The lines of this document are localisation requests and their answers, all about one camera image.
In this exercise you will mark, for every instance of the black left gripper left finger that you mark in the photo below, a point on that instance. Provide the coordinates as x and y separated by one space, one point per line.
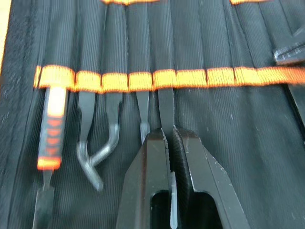
143 167

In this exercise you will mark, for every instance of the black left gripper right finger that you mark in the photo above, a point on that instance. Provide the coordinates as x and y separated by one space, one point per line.
202 171

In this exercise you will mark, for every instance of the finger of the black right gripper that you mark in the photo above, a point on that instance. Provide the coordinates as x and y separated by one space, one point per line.
290 53

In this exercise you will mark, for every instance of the black tool roll orange trim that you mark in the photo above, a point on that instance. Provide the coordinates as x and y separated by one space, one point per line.
238 143

